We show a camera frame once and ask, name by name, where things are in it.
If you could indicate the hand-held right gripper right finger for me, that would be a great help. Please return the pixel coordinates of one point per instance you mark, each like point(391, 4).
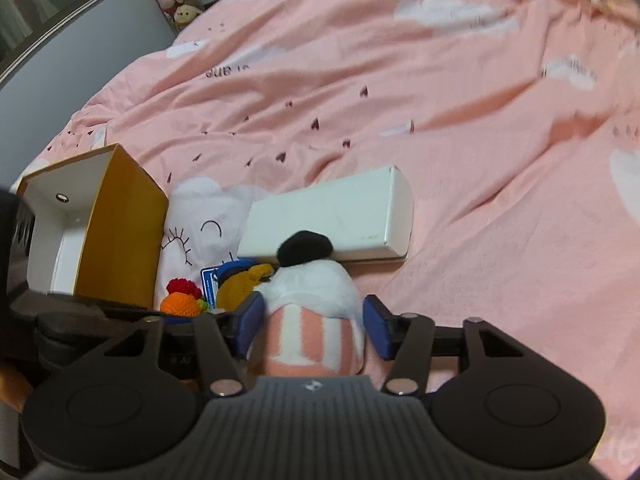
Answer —
point(377, 326)

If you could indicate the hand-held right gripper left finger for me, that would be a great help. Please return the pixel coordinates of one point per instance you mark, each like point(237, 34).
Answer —
point(252, 321)

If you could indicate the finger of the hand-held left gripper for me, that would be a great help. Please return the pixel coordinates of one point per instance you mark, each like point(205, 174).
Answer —
point(120, 311)

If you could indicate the white plush toy striped hat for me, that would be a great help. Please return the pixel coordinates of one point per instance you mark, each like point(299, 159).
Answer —
point(310, 320)

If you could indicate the orange cardboard box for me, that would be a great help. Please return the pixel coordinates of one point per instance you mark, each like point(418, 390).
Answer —
point(125, 220)

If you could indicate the brown bear plush blue outfit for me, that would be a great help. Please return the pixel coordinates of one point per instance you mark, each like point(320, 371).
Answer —
point(240, 282)

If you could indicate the blue paper tag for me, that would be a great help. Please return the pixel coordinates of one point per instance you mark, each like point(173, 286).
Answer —
point(208, 287)

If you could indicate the orange crochet toy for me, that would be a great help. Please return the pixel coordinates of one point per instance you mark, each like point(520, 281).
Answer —
point(181, 302)

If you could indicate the long white box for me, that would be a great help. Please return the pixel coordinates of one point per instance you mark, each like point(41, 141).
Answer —
point(325, 215)

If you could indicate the pink printed blanket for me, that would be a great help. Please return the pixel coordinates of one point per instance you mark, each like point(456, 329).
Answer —
point(400, 85)

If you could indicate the window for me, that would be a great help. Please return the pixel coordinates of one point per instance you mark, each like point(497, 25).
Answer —
point(35, 5)

